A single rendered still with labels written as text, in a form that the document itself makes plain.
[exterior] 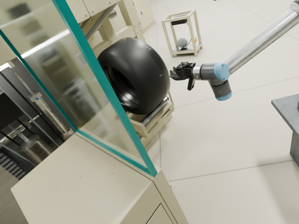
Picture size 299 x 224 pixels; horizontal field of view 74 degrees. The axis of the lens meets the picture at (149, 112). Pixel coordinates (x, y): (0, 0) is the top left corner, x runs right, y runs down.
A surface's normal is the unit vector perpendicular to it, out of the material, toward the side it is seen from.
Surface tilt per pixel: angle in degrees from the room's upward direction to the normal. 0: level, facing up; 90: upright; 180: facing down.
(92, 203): 0
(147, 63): 58
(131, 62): 47
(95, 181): 0
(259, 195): 0
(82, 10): 90
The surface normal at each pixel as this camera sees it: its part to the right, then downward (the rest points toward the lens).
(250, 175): -0.33, -0.74
